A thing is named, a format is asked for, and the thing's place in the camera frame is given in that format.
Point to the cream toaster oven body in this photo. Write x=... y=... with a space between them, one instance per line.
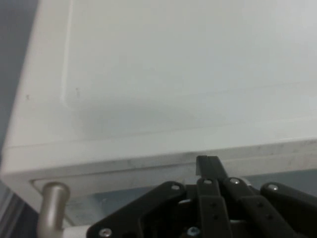
x=161 y=74

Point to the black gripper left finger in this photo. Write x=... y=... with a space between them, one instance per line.
x=210 y=210

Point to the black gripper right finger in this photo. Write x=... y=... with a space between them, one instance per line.
x=280 y=213

